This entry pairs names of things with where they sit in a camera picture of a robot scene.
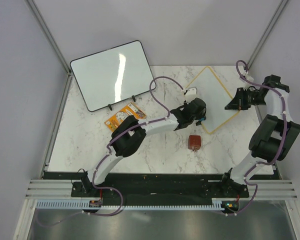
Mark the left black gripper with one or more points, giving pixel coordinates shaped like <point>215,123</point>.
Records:
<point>199,117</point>

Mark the large black framed whiteboard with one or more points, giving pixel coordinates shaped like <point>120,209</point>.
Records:
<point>111,76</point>

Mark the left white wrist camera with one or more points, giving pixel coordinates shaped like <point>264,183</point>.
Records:
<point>190,94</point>

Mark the light blue cable duct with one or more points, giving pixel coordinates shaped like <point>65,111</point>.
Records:
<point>80,204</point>

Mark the small yellow framed whiteboard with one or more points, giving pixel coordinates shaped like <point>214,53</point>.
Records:
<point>216,96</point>

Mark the aluminium rail frame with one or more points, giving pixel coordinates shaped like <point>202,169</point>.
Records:
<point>49,189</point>

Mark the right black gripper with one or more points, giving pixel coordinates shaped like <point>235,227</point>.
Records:
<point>237,103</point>

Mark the orange picture card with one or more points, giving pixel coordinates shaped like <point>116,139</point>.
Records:
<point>130,109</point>

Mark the brown square box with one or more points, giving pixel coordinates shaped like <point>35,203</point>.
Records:
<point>194,142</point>

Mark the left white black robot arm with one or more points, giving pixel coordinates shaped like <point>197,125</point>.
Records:
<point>130,134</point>

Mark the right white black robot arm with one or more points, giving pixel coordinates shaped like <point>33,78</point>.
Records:
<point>274,137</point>

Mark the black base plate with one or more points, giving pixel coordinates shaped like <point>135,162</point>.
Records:
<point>134,188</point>

